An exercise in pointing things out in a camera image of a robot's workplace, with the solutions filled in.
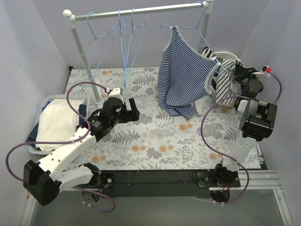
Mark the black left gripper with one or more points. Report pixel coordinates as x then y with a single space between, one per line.
133 109

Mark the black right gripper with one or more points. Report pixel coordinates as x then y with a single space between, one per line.
240 74

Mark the white black thin striped tank top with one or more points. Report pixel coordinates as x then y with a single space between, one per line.
226 86

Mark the wide black white striped tank top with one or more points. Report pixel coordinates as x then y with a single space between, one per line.
208 53

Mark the light blue wire hanger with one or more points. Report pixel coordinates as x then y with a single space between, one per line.
102 44

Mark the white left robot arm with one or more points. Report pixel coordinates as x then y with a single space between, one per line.
46 178

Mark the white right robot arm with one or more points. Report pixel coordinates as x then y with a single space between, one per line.
256 124

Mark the blue white striped tank top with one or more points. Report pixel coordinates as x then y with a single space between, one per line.
184 76

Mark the white perforated plastic basket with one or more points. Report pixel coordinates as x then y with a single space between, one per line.
225 55

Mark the floral patterned table mat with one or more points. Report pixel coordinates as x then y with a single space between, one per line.
159 141

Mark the blue denim garment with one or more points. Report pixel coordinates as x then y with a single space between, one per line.
82 110

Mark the white plastic basket left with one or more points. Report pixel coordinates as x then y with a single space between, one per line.
86 100

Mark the silver white clothes rack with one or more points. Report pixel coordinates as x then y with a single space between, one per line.
71 19

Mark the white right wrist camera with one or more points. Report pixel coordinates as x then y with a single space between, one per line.
265 71

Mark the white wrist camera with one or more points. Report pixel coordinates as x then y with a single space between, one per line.
265 71
116 92

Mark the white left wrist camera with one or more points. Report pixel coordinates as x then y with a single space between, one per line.
116 92

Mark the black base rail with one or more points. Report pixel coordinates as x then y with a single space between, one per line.
157 183

